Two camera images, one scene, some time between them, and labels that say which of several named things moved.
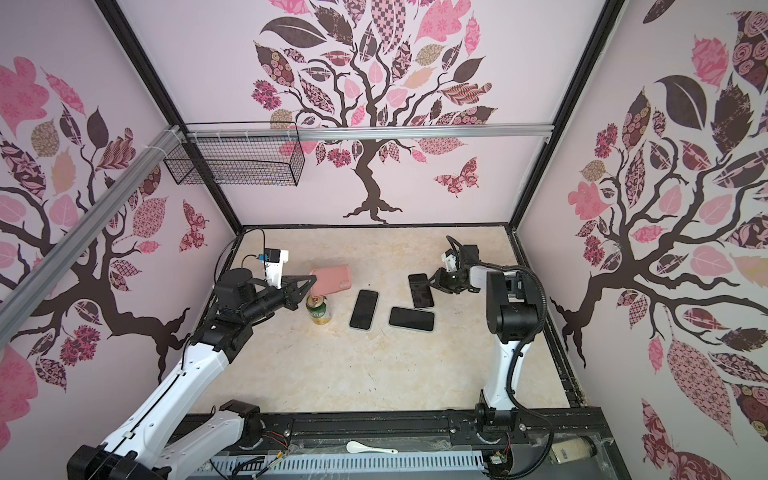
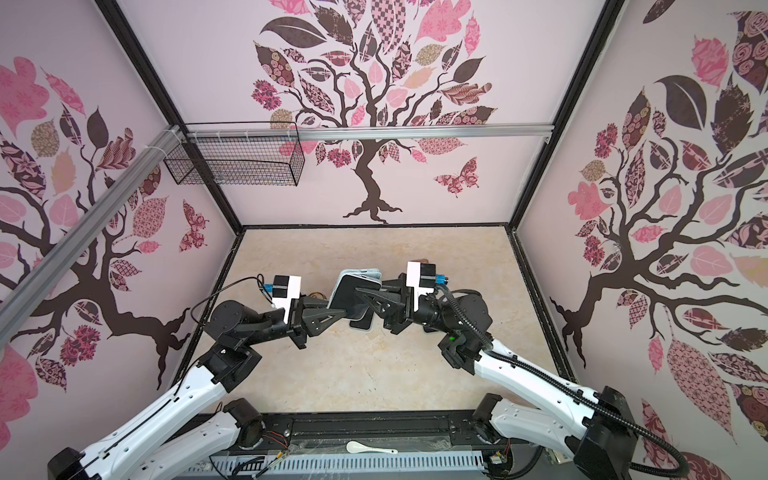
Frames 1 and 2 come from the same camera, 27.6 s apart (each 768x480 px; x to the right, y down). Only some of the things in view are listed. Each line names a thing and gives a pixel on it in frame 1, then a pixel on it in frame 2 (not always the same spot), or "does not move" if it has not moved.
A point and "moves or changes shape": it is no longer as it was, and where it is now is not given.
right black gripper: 443,274 → 399,303
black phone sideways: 411,318 moves or changes shape
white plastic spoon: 358,447 does not move
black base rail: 500,425 does not move
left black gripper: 295,295 → 306,320
